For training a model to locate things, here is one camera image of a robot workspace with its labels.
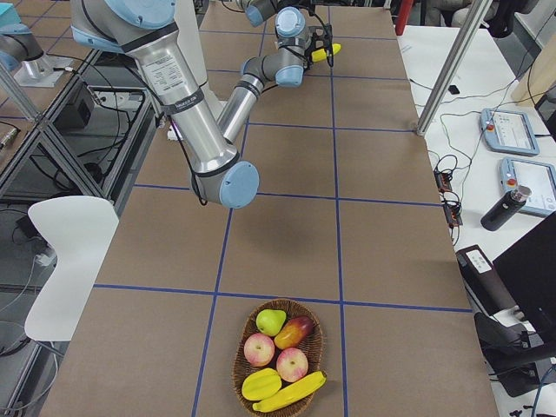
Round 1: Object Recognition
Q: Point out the yellow banana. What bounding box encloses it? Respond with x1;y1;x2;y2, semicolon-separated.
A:
252;371;327;413
310;43;341;63

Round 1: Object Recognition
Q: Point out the left pink apple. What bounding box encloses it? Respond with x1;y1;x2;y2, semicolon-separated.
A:
243;333;275;367

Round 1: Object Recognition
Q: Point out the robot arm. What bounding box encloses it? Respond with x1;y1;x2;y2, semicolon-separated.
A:
70;1;259;209
217;1;334;143

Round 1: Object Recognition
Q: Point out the teach pendant tablet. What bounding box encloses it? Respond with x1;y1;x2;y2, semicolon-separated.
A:
500;157;555;217
480;109;539;156

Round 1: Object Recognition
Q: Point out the aluminium frame post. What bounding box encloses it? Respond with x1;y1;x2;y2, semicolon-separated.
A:
415;0;492;136

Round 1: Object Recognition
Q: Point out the small black box device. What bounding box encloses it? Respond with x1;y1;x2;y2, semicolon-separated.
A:
448;84;460;95

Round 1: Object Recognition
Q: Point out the right pink apple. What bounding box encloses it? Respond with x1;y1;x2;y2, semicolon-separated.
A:
276;347;308;383

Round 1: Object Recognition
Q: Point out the yellow banana in basket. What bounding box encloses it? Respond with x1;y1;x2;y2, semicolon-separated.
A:
252;371;327;413

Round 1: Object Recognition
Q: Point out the red yellow mango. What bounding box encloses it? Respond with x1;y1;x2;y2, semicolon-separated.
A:
274;316;314;350

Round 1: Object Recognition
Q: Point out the upper teach pendant tablet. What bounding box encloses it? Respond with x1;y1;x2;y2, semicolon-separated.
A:
480;109;539;156

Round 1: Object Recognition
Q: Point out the black cylindrical bottle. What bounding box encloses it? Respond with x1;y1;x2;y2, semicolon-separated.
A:
480;185;532;231

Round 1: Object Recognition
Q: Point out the pink apple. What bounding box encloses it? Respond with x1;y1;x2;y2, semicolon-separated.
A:
276;347;308;383
243;333;275;367

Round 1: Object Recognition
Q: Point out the white chair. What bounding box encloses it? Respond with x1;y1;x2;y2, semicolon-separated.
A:
24;195;119;341

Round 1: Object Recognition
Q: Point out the green pear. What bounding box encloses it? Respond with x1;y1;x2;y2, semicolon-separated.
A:
255;308;287;337

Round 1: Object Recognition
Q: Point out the wicker fruit basket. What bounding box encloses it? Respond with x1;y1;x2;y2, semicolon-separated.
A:
232;299;327;416

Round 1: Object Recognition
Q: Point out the lower teach pendant tablet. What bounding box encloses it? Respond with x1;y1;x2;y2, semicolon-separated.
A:
500;157;555;217

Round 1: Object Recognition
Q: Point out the yellow starfruit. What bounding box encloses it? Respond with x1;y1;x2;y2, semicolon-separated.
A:
242;367;282;401

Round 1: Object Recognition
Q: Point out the black monitor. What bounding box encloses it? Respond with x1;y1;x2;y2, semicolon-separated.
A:
494;214;555;336

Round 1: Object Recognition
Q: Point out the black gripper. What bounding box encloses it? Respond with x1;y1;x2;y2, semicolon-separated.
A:
305;26;326;65

